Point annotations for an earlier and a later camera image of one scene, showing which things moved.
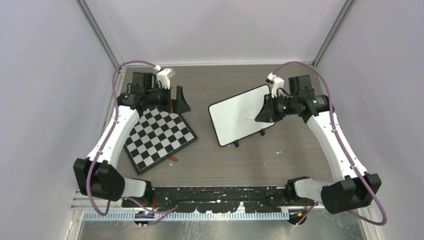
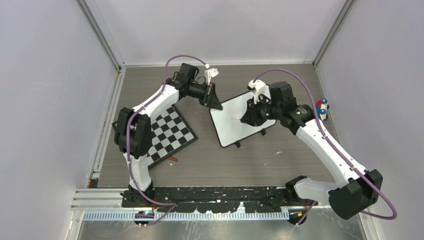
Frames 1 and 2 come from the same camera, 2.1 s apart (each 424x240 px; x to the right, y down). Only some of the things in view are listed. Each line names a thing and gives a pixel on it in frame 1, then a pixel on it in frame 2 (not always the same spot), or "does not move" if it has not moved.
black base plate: x=220 y=199 does not move
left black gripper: x=180 y=105 -> x=211 y=100
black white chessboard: x=155 y=136 does not move
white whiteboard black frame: x=229 y=115 does not move
